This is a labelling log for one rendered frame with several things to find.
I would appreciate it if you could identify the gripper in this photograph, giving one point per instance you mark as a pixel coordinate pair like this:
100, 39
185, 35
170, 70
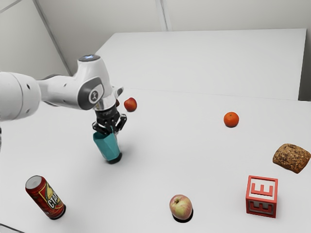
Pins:
107, 115

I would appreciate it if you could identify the teal faceted mug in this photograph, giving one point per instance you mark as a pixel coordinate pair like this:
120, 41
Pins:
108, 146

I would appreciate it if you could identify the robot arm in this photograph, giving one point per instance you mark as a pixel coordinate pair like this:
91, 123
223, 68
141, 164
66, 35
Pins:
60, 89

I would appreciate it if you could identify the small red apple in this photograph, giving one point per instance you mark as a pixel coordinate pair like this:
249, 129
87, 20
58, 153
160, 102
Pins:
130, 104

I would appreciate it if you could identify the red drink can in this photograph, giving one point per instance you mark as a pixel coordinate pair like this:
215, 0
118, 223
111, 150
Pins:
45, 197

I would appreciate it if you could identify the red and green apple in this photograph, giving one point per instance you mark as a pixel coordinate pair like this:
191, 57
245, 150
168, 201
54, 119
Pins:
180, 207

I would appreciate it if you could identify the orange tangerine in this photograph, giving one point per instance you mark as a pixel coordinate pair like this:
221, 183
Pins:
231, 119

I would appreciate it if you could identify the red letter block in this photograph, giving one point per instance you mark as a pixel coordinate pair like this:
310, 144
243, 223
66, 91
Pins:
262, 196

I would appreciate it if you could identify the brown seeded bread roll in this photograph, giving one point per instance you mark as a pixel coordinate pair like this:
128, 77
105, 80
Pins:
291, 158

